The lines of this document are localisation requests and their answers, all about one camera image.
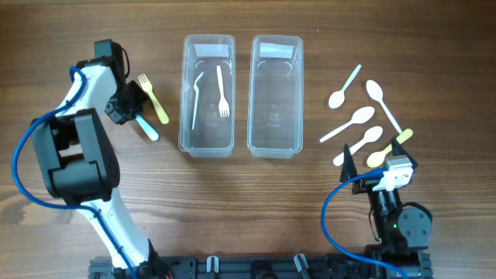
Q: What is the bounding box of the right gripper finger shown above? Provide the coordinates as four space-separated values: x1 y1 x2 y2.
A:
391 138 418 169
339 144 357 182

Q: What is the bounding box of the yellow plastic fork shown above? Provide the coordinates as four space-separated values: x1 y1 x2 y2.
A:
138 74 170 125

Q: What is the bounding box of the yellow plastic spoon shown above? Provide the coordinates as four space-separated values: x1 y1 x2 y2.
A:
367 129 413 168

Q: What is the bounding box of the white plastic spoon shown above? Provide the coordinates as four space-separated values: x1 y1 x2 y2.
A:
332 126 384 166

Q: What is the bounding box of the light blue plastic fork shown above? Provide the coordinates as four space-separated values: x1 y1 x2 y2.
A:
136 115 160 141

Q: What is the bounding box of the cream white spoon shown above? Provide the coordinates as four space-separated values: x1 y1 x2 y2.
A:
319 106 375 143

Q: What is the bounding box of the small white plastic fork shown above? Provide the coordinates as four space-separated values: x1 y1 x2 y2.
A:
216 65 229 118

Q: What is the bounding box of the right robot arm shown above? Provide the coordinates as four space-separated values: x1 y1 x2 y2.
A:
352 139 433 278

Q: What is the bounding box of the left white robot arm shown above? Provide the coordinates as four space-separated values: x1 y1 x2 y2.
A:
24 40 174 278

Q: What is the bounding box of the left clear plastic container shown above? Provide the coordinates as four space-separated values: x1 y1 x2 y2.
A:
178 34 236 158

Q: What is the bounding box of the clear plastic container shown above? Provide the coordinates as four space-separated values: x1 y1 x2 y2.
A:
178 34 236 158
247 35 304 159

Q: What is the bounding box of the right clear plastic container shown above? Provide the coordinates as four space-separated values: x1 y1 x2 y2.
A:
247 35 304 159

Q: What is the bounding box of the right blue cable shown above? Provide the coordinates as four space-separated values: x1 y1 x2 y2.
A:
320 167 410 279

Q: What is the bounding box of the blue cable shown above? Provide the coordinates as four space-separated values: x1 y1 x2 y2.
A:
11 65 139 279
320 167 410 279

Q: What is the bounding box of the white spoon long handle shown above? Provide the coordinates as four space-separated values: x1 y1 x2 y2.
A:
366 80 403 133

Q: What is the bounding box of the left blue cable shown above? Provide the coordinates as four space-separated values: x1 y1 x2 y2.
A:
11 65 139 279

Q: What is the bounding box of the white spoon thin handle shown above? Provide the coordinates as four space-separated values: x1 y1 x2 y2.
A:
328 64 362 109

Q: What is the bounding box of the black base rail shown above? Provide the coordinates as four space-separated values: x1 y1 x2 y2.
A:
88 253 432 279

